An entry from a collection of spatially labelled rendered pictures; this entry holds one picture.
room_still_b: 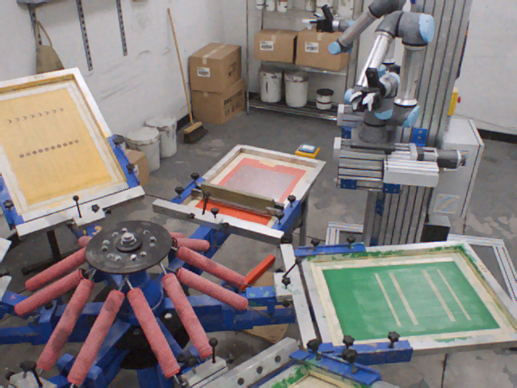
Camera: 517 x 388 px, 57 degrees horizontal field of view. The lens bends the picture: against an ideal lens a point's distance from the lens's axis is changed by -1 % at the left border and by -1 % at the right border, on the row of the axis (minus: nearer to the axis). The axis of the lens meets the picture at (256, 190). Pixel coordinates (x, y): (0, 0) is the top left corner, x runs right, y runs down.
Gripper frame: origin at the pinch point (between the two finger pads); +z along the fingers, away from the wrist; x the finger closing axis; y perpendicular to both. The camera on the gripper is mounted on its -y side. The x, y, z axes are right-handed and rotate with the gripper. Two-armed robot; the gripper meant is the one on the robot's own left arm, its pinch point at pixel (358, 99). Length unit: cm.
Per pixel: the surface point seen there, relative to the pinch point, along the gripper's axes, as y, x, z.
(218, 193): 55, 77, 5
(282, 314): 73, 11, 50
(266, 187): 63, 67, -23
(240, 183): 61, 82, -18
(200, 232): 55, 61, 38
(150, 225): 29, 50, 72
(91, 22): -15, 282, -92
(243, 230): 58, 47, 24
